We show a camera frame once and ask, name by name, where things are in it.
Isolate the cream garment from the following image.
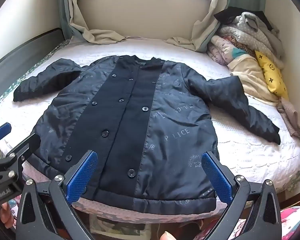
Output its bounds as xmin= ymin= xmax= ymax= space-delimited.
xmin=227 ymin=54 xmax=282 ymax=105

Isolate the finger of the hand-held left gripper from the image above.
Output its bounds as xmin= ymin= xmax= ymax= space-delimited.
xmin=5 ymin=133 xmax=41 ymax=167
xmin=0 ymin=122 xmax=12 ymax=145

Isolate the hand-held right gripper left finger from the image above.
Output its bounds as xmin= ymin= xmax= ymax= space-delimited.
xmin=16 ymin=150 xmax=98 ymax=240

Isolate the grey dotted garment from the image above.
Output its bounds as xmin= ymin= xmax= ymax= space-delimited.
xmin=219 ymin=12 xmax=284 ymax=68

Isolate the person's left hand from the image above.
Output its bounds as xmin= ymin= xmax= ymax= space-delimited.
xmin=0 ymin=201 xmax=15 ymax=229

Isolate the brown striped cloth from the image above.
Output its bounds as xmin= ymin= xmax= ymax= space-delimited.
xmin=276 ymin=97 xmax=300 ymax=139

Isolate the bed with white bedspread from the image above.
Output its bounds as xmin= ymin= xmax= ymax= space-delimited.
xmin=0 ymin=36 xmax=300 ymax=230

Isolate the yellow printed pillow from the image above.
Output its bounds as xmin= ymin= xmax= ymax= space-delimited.
xmin=254 ymin=50 xmax=289 ymax=98

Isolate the dark navy buttoned jacket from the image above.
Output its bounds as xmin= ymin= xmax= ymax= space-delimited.
xmin=13 ymin=54 xmax=281 ymax=214

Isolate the dark grey bed headboard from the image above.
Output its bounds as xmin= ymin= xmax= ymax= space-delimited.
xmin=0 ymin=27 xmax=65 ymax=73

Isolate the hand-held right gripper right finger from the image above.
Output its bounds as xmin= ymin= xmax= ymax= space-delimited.
xmin=201 ymin=152 xmax=282 ymax=240

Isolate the pink floral blanket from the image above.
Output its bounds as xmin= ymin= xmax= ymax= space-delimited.
xmin=206 ymin=35 xmax=243 ymax=67

